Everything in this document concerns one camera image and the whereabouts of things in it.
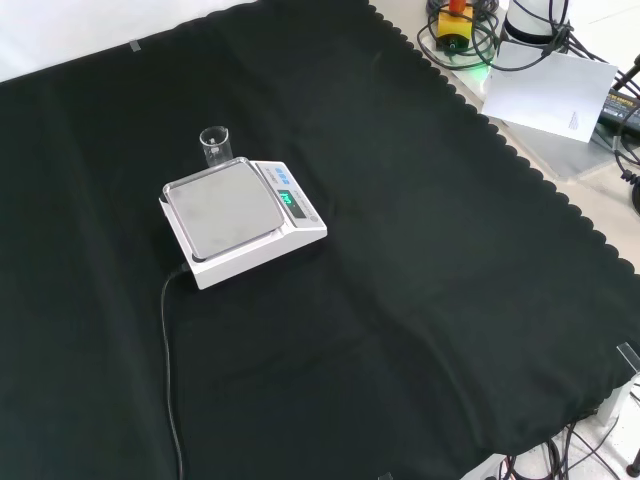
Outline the black floor cable tangle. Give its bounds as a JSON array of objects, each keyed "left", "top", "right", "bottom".
[{"left": 498, "top": 418, "right": 640, "bottom": 480}]

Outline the white electronic balance steel pan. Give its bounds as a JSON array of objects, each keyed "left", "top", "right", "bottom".
[{"left": 158, "top": 156, "right": 329, "bottom": 291}]

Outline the small clear glass beaker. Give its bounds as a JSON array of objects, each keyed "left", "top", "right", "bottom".
[{"left": 199, "top": 126, "right": 235, "bottom": 169}]

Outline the yellow stop button box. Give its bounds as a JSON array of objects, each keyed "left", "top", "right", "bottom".
[{"left": 435, "top": 0, "right": 474, "bottom": 53}]

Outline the black bench cloth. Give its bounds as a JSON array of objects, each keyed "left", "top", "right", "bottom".
[{"left": 0, "top": 0, "right": 640, "bottom": 480}]

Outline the black tripod leg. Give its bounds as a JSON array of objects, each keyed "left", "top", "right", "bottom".
[{"left": 612, "top": 49, "right": 640, "bottom": 94}]

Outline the clear tape piece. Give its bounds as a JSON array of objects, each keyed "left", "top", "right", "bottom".
[{"left": 615, "top": 341, "right": 640, "bottom": 374}]

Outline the black power adapter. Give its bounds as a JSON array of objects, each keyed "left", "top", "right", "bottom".
[{"left": 598, "top": 87, "right": 640, "bottom": 137}]

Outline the white paper sheet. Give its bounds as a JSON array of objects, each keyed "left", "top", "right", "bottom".
[{"left": 480, "top": 40, "right": 620, "bottom": 145}]

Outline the black balance power cable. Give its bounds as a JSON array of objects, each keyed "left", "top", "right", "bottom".
[{"left": 160, "top": 262, "right": 192, "bottom": 480}]

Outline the grey metal base plate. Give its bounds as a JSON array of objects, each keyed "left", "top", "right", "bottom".
[{"left": 492, "top": 118, "right": 624, "bottom": 182}]

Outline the white bench leg bracket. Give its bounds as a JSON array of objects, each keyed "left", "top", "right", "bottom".
[{"left": 594, "top": 372, "right": 640, "bottom": 427}]

